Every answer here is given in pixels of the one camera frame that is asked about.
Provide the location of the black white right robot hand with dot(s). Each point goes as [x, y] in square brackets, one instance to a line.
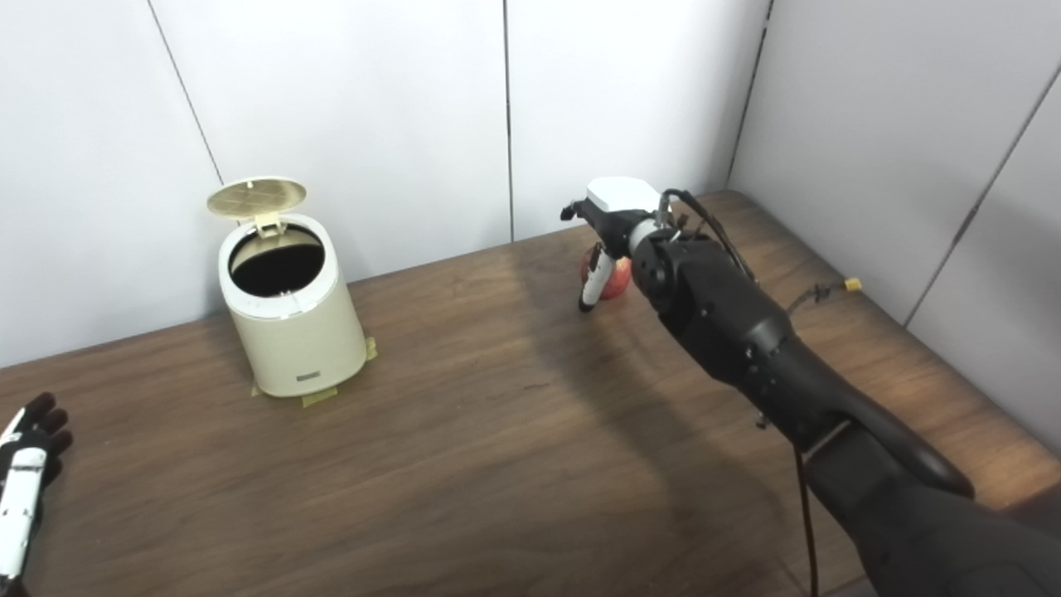
[617, 203]

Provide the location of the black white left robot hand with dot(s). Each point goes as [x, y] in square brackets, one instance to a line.
[21, 489]

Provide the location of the red apple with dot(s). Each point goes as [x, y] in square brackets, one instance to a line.
[620, 280]

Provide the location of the cream-colored round bin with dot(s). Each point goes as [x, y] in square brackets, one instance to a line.
[298, 348]

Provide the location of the beige round bin lid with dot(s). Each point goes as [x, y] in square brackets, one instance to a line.
[253, 197]

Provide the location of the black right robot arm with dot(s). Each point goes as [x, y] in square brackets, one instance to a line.
[746, 332]

